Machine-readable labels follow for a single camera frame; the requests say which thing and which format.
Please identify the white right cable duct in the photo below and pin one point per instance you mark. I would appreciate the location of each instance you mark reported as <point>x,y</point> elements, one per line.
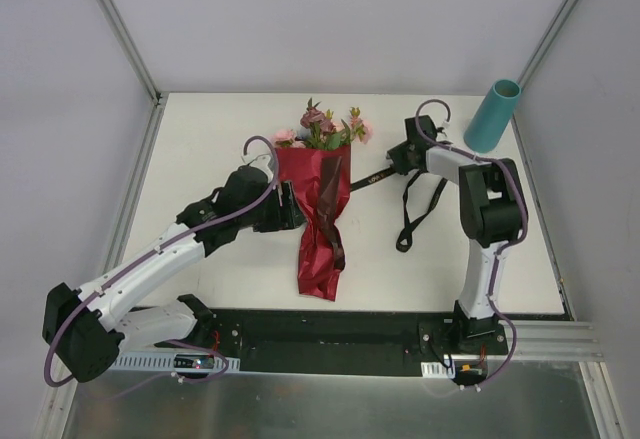
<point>437,370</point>

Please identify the teal cone vase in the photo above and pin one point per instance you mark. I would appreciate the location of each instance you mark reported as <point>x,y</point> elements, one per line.
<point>491,119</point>

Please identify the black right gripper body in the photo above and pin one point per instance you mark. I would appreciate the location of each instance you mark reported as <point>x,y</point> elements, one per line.
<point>395,156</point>

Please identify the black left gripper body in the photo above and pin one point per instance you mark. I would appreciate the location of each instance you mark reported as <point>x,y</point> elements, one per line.
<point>288,205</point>

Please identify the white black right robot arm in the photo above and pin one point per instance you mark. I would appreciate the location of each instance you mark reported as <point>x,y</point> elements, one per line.
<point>492,214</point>

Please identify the white cable duct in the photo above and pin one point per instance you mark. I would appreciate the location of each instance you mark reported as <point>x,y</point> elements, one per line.
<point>174,362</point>
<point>437,370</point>

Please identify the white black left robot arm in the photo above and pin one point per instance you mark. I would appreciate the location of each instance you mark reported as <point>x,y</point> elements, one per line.
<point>88,328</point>

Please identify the red flower bouquet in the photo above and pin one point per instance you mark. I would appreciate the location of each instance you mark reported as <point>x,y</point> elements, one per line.
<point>316,161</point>

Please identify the black ribbon gold lettering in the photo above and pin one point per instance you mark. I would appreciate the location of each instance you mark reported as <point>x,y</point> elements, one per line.
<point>404,241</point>

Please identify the white left cable duct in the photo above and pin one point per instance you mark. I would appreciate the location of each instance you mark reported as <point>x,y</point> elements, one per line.
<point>174,362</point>

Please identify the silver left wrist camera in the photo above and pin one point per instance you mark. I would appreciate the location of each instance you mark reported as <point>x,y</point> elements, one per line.
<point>263,162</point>

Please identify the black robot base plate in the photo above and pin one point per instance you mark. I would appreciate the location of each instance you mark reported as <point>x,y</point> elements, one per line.
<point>359,360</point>

